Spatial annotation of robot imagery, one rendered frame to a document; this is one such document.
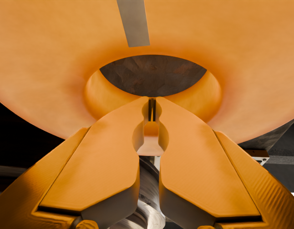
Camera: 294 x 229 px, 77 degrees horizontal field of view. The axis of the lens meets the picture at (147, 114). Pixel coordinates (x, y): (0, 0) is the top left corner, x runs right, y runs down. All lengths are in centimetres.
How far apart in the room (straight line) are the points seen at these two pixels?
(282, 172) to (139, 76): 921
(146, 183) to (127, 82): 18
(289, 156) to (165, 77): 608
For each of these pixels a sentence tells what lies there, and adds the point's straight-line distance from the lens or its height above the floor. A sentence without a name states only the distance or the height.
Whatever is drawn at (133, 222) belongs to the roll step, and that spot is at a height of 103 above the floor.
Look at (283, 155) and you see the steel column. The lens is 617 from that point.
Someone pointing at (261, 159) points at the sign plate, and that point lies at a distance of 50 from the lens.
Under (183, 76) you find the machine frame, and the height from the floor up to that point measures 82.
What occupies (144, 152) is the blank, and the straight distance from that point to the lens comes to 15.
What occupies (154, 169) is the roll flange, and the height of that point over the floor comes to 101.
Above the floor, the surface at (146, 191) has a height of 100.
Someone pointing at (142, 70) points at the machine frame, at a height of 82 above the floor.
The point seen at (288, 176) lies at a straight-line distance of 941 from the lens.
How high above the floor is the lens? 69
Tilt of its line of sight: 47 degrees up
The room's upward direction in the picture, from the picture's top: 180 degrees counter-clockwise
